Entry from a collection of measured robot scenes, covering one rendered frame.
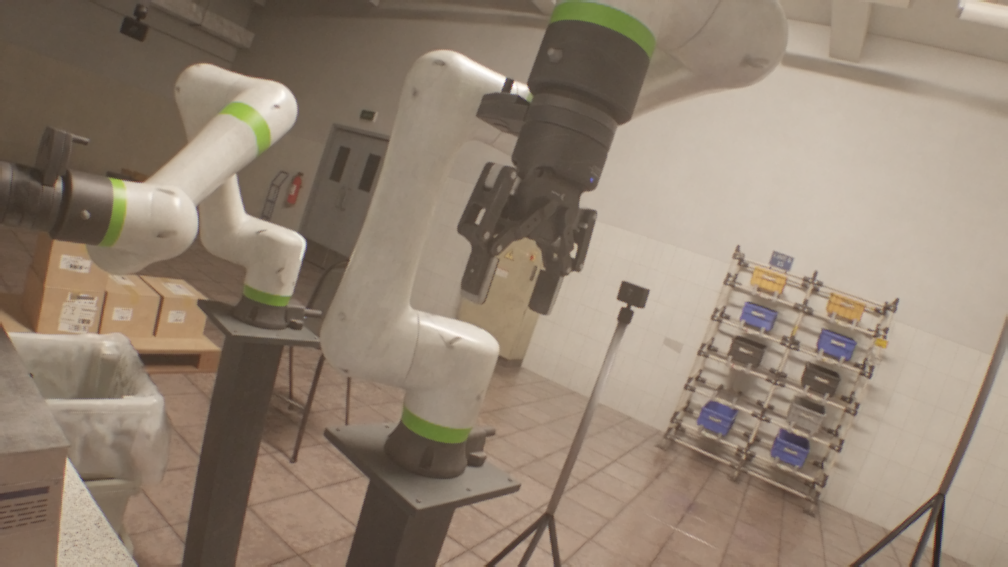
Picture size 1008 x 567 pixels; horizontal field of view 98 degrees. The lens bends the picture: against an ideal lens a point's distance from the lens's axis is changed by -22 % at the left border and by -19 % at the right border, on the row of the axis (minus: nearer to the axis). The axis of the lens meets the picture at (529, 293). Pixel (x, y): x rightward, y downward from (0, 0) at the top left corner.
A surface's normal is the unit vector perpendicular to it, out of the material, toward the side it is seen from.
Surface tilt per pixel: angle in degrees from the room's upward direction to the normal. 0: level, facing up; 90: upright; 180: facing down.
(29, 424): 0
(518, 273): 90
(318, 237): 90
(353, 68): 90
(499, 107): 90
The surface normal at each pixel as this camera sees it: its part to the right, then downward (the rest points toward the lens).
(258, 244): -0.01, 0.04
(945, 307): -0.46, -0.07
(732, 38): 0.05, 0.69
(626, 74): 0.53, 0.26
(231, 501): 0.75, 0.31
